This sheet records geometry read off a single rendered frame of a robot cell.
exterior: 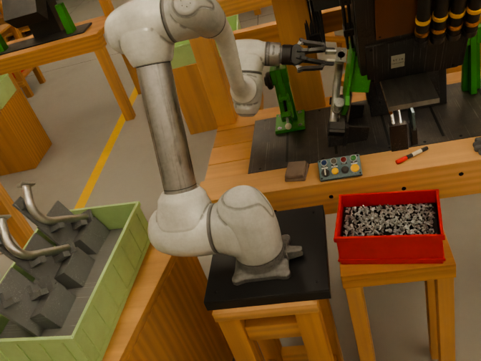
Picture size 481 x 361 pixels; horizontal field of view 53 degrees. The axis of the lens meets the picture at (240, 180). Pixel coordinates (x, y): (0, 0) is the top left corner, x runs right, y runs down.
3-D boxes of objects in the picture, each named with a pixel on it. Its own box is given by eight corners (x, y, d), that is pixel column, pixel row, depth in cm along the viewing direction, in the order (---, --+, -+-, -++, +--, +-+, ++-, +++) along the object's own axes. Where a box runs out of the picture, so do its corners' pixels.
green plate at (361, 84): (366, 106, 180) (376, 51, 167) (343, 105, 180) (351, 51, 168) (363, 92, 189) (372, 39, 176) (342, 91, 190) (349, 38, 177)
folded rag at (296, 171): (289, 166, 188) (288, 160, 187) (310, 165, 185) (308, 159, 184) (284, 182, 181) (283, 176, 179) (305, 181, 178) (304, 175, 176)
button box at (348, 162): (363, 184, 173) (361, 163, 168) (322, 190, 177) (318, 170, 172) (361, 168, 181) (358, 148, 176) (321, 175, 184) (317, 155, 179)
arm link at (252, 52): (267, 43, 190) (265, 76, 191) (227, 41, 191) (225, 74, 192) (266, 36, 179) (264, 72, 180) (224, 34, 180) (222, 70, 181)
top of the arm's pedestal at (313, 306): (319, 312, 141) (317, 304, 139) (215, 322, 148) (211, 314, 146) (316, 236, 166) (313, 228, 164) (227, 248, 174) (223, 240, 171)
